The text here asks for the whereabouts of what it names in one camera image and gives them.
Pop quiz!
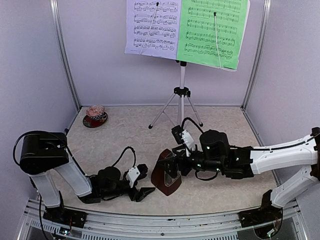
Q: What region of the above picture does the clear plastic metronome cover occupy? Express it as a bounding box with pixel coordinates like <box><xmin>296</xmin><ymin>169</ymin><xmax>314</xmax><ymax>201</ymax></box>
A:
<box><xmin>163</xmin><ymin>153</ymin><xmax>180</xmax><ymax>187</ymax></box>

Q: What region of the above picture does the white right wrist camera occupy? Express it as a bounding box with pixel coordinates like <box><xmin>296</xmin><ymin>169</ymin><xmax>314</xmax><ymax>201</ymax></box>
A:
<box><xmin>171</xmin><ymin>125</ymin><xmax>196</xmax><ymax>152</ymax></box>

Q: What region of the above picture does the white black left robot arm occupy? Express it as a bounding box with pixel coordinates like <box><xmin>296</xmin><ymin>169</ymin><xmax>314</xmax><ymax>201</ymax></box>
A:
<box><xmin>17</xmin><ymin>130</ymin><xmax>155</xmax><ymax>223</ymax></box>

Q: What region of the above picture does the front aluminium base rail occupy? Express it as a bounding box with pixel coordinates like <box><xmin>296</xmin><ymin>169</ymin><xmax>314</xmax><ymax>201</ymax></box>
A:
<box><xmin>14</xmin><ymin>199</ymin><xmax>311</xmax><ymax>240</ymax></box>

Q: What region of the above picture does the black left camera cable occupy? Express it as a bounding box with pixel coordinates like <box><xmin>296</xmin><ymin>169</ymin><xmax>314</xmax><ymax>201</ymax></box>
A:
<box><xmin>111</xmin><ymin>146</ymin><xmax>137</xmax><ymax>168</ymax></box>

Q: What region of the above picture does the black right camera cable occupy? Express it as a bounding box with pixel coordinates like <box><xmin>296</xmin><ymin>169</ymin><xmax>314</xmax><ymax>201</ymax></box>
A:
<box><xmin>181</xmin><ymin>116</ymin><xmax>205</xmax><ymax>135</ymax></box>

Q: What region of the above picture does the dark round saucer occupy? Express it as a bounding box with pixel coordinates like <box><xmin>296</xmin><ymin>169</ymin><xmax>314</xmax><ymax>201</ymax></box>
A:
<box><xmin>82</xmin><ymin>112</ymin><xmax>108</xmax><ymax>128</ymax></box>

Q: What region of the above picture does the aluminium frame post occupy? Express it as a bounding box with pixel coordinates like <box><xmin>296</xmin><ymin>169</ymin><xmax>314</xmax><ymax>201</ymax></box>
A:
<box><xmin>49</xmin><ymin>0</ymin><xmax>82</xmax><ymax>113</ymax></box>
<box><xmin>241</xmin><ymin>0</ymin><xmax>272</xmax><ymax>112</ymax></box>

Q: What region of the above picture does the white perforated music stand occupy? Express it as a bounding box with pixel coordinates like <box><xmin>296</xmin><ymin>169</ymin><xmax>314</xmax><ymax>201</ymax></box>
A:
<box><xmin>124</xmin><ymin>0</ymin><xmax>251</xmax><ymax>131</ymax></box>

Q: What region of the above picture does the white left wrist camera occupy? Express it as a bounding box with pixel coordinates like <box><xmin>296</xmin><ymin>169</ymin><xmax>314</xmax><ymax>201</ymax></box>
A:
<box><xmin>124</xmin><ymin>163</ymin><xmax>148</xmax><ymax>188</ymax></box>

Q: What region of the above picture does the brown wooden metronome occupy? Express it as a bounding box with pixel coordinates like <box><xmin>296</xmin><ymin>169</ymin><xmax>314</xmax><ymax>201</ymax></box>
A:
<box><xmin>151</xmin><ymin>149</ymin><xmax>182</xmax><ymax>196</ymax></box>

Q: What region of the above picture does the green sheet music page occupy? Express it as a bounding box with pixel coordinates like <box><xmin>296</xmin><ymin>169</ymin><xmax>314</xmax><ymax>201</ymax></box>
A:
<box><xmin>176</xmin><ymin>0</ymin><xmax>251</xmax><ymax>72</ymax></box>

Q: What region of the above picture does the patterned ceramic bowl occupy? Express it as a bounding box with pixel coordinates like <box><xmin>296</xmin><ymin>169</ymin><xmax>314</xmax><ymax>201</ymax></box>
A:
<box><xmin>86</xmin><ymin>104</ymin><xmax>105</xmax><ymax>120</ymax></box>

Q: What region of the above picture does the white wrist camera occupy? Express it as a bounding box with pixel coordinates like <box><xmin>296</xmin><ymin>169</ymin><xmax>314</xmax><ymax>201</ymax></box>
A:
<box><xmin>124</xmin><ymin>163</ymin><xmax>148</xmax><ymax>188</ymax></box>
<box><xmin>171</xmin><ymin>125</ymin><xmax>196</xmax><ymax>152</ymax></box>

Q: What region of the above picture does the right aluminium frame post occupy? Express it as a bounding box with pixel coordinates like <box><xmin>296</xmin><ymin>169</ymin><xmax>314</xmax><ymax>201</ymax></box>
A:
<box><xmin>241</xmin><ymin>0</ymin><xmax>272</xmax><ymax>112</ymax></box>

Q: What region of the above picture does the white sheet music page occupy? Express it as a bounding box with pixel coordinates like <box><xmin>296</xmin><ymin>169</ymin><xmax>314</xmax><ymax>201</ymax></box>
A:
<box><xmin>124</xmin><ymin>0</ymin><xmax>182</xmax><ymax>60</ymax></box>

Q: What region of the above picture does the black camera cable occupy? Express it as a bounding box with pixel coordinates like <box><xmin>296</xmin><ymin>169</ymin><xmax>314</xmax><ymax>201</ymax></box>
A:
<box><xmin>111</xmin><ymin>146</ymin><xmax>137</xmax><ymax>168</ymax></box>
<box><xmin>181</xmin><ymin>116</ymin><xmax>205</xmax><ymax>135</ymax></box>

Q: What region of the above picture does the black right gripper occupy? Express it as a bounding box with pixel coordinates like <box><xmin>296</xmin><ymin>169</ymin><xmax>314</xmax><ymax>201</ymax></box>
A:
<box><xmin>157</xmin><ymin>145</ymin><xmax>225</xmax><ymax>179</ymax></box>

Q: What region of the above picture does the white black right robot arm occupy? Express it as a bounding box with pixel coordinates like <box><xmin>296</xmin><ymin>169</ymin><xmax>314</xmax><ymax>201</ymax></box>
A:
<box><xmin>151</xmin><ymin>125</ymin><xmax>320</xmax><ymax>222</ymax></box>

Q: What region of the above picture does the left aluminium frame post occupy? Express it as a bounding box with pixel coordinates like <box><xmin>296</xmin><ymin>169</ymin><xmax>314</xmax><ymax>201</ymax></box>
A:
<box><xmin>49</xmin><ymin>0</ymin><xmax>82</xmax><ymax>113</ymax></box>

